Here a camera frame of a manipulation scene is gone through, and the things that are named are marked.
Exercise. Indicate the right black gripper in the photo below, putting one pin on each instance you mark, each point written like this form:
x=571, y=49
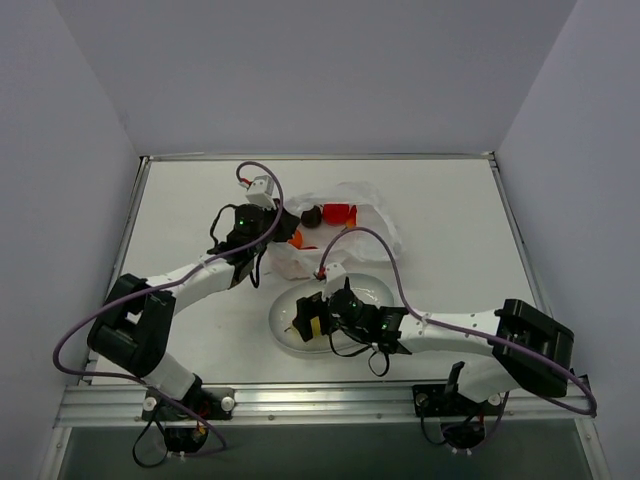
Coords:
x=310, y=315

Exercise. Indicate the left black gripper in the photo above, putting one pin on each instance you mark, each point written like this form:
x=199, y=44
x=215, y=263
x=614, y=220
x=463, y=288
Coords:
x=284, y=225

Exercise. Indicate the orange fake fruit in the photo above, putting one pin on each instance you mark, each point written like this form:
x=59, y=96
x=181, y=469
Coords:
x=298, y=242

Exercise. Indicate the red yellow fake peach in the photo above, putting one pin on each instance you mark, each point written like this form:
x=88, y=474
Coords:
x=351, y=220

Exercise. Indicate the white plastic bag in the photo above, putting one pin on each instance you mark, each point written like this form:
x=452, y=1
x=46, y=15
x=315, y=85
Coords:
x=340, y=243

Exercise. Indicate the yellow fake pear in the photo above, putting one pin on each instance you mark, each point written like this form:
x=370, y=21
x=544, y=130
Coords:
x=307, y=330

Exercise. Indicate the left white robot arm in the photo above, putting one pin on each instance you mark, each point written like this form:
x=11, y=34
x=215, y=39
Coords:
x=133, y=332

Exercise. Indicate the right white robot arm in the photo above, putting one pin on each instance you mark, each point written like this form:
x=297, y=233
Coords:
x=520, y=346

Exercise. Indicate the dark fake fruit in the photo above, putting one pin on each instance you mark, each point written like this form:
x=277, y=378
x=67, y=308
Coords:
x=312, y=218

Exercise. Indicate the red fake apple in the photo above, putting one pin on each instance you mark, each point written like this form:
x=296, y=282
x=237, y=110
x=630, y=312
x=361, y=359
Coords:
x=335, y=214

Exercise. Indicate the white oval plate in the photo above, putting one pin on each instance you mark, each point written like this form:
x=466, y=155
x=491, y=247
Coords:
x=283, y=312

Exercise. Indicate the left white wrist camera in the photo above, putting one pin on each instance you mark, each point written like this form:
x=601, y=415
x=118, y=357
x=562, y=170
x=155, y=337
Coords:
x=259, y=191

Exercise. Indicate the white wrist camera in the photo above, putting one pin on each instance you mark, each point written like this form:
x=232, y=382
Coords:
x=259, y=191
x=333, y=277

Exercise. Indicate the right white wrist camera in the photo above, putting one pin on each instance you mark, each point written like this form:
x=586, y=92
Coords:
x=333, y=277

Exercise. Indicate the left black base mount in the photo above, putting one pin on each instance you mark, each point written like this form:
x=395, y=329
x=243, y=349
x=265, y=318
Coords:
x=186, y=426

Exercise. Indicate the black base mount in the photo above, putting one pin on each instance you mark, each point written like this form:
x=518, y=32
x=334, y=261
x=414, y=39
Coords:
x=448, y=419
x=186, y=426

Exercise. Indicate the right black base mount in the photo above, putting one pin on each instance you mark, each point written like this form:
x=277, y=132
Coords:
x=448, y=419

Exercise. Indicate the aluminium front rail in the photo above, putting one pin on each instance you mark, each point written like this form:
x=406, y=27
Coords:
x=121, y=405

